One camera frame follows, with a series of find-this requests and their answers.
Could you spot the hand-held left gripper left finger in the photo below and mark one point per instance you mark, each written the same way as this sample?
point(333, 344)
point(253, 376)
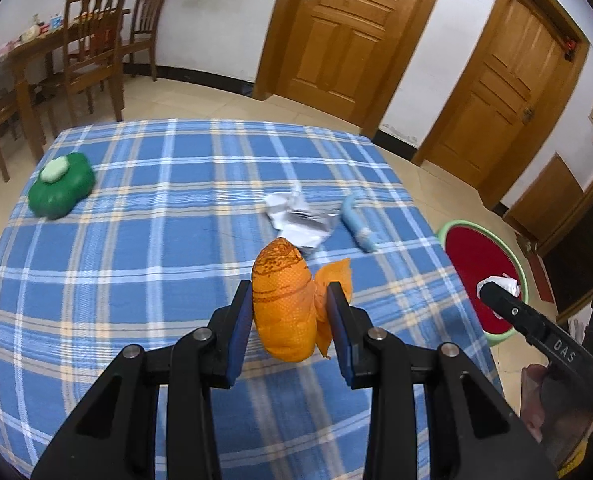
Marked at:
point(239, 330)

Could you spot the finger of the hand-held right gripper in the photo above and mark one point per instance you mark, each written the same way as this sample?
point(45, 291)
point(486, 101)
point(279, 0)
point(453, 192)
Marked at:
point(536, 327)

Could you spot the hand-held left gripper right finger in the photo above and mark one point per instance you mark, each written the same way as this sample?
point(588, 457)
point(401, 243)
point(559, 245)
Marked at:
point(337, 330)

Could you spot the white paper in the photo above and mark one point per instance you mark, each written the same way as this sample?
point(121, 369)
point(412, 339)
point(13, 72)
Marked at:
point(506, 285)

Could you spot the orange mesh bag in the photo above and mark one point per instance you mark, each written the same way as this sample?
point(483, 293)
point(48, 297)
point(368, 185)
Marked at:
point(284, 300)

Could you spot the red bin with green rim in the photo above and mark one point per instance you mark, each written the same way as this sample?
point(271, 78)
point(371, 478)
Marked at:
point(476, 260)

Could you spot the person's right hand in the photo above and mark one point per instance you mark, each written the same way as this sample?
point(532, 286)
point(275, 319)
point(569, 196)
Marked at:
point(531, 395)

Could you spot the light blue plastic tube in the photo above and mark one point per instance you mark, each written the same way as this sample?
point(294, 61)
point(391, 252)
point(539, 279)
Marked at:
point(359, 222)

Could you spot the crumpled silver white wrapper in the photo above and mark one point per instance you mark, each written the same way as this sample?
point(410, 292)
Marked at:
point(301, 220)

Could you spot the blue plaid tablecloth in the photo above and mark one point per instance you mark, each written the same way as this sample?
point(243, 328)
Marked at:
point(151, 240)

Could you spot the small wooden cabinet door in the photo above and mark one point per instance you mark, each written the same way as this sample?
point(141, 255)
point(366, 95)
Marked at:
point(546, 200)

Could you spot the green plush toy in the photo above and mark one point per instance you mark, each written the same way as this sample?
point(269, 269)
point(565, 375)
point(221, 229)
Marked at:
point(61, 187)

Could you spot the wooden door with brass lock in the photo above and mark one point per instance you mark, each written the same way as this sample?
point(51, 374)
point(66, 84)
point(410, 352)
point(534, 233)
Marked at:
point(511, 85)

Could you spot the wooden panel door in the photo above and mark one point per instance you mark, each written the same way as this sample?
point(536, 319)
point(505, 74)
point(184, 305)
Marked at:
point(346, 35)

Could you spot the tall wooden chair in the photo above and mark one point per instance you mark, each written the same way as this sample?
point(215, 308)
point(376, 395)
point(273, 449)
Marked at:
point(94, 40)

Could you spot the wooden dining table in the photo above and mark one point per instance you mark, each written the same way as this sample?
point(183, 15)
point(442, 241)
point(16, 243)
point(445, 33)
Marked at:
point(31, 52)

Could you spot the cream figurine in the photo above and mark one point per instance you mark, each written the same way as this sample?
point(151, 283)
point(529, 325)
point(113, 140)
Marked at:
point(32, 34)

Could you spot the pink packet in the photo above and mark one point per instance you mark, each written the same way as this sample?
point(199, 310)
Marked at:
point(4, 49)

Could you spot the wooden chair by wall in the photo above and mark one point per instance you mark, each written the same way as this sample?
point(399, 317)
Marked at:
point(146, 25)

